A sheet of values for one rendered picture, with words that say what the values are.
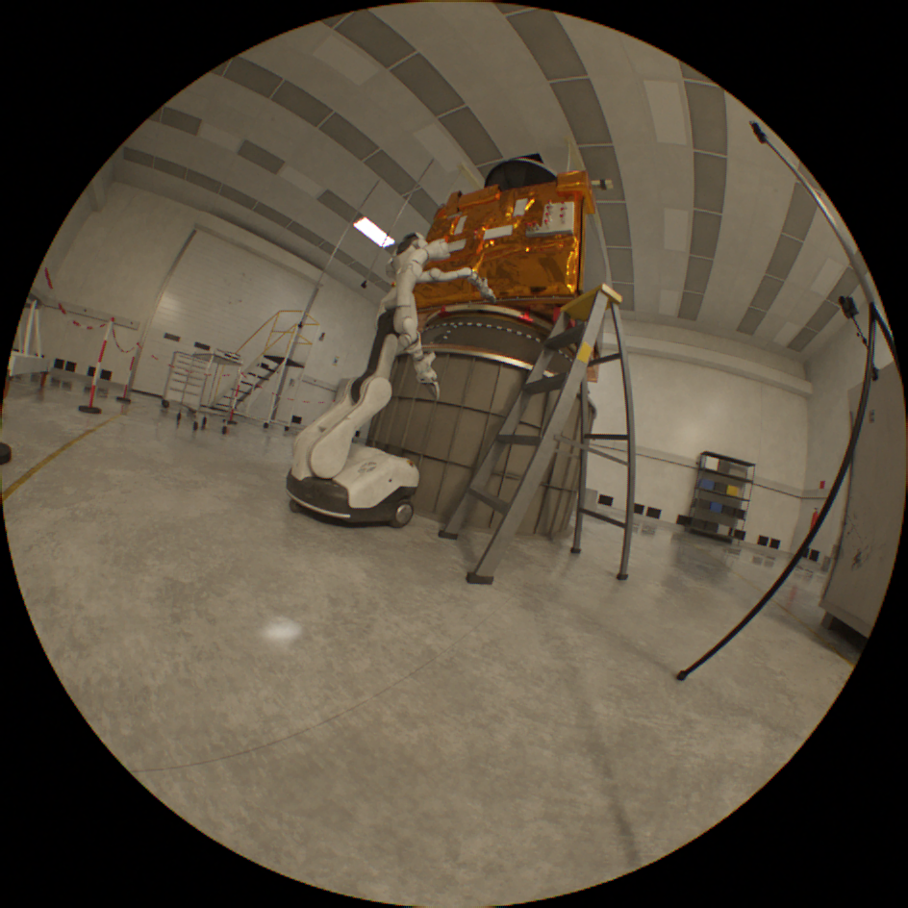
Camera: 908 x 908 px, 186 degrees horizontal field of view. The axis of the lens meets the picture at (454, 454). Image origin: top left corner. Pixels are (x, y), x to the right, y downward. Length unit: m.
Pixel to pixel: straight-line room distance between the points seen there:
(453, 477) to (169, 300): 8.59
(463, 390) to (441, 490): 0.69
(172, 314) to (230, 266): 2.10
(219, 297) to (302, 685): 8.98
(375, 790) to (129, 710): 0.38
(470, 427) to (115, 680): 1.96
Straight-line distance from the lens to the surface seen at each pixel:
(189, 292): 9.13
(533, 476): 1.08
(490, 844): 0.50
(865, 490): 2.35
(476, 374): 1.94
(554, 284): 2.34
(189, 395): 5.69
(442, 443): 1.89
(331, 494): 1.19
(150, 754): 0.54
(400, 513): 1.43
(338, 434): 1.26
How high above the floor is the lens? 0.46
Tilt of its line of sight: level
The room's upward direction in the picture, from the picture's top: 14 degrees clockwise
